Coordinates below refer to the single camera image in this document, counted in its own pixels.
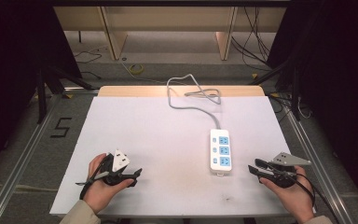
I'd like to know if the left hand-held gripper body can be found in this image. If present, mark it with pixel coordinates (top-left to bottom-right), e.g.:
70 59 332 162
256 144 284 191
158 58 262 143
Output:
101 148 131 187

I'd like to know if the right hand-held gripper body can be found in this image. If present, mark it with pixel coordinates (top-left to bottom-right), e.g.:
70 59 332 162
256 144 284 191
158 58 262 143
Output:
269 151 312 189

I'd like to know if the white power strip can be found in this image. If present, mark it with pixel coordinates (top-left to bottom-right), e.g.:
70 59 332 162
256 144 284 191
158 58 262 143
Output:
209 128 233 177

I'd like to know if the person's left hand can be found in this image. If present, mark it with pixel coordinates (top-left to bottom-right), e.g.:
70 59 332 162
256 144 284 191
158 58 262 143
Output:
83 153 134 214

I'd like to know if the person's right hand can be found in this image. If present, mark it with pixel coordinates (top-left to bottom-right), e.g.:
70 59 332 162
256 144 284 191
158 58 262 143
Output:
259 165 315 224

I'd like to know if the white table mat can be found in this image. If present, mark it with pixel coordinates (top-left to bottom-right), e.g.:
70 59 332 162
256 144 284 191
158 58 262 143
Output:
49 95 294 218

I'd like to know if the black metal stand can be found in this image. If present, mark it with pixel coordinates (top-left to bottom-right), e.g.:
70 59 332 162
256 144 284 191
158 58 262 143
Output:
248 58 303 121
36 64 95 125

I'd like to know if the yellow tape roll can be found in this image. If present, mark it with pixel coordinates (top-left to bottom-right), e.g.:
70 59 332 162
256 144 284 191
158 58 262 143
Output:
128 63 145 76

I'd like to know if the dark curtain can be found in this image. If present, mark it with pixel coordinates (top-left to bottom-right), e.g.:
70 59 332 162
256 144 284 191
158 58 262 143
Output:
0 0 83 183
266 0 358 217

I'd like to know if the aluminium floor rail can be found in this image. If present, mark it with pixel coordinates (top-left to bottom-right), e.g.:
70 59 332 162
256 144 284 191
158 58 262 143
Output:
0 92 63 224
282 102 356 224

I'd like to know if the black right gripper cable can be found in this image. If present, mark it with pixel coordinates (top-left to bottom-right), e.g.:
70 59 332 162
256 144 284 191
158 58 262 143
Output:
293 172 340 224

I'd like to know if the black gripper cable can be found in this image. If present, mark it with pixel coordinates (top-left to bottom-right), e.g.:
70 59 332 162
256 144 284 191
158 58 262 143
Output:
293 172 340 224
79 155 107 201

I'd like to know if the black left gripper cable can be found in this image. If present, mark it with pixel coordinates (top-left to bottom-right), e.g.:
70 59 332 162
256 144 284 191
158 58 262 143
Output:
79 155 107 201

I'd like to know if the grey power strip cable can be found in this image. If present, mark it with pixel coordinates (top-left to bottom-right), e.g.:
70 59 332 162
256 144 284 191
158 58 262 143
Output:
166 74 223 130

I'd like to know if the thin white floor cable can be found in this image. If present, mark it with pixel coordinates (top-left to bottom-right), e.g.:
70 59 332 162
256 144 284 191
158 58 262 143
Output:
119 58 170 86

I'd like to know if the black floor cable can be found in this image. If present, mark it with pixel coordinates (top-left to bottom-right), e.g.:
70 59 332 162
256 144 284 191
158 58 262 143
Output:
73 49 103 80

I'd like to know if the bundle of black cables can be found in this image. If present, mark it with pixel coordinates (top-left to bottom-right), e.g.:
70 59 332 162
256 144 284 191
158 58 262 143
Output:
230 7 272 67

